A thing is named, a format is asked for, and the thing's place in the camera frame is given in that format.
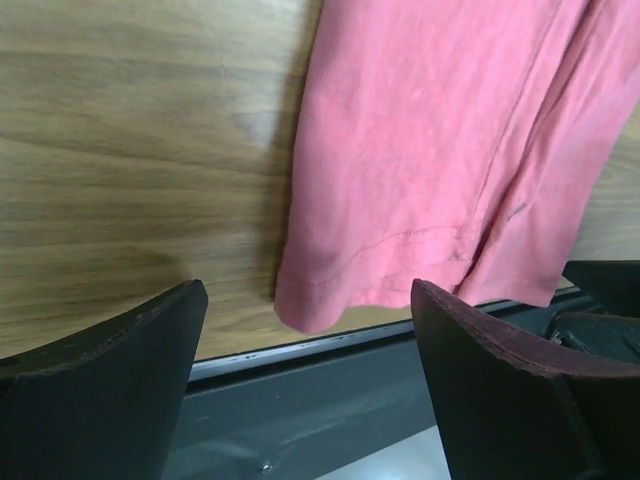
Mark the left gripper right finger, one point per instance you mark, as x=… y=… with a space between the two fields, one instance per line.
x=511 y=405

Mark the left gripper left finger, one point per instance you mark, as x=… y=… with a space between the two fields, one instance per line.
x=102 y=403

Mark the dusty rose t shirt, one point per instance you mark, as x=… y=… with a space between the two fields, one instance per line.
x=456 y=142

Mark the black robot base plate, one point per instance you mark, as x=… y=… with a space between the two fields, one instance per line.
x=357 y=405

